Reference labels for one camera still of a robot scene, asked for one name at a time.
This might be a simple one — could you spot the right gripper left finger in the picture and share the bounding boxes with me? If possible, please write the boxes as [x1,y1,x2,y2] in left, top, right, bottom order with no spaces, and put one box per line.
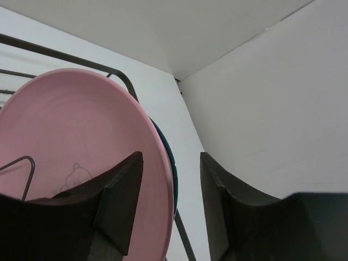
[1,151,143,260]

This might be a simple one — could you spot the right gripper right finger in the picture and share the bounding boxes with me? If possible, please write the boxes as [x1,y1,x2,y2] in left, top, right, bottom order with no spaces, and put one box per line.
[200,152,347,260]

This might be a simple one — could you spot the white plate green rim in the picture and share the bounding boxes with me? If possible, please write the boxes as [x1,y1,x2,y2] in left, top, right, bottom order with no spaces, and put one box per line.
[152,120,178,216]

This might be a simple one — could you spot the pink plastic plate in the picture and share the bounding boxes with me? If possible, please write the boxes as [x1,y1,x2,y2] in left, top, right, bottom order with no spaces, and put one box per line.
[1,69,174,260]

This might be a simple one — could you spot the dark wire dish rack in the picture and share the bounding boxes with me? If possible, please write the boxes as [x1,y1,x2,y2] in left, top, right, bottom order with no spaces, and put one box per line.
[1,34,196,260]

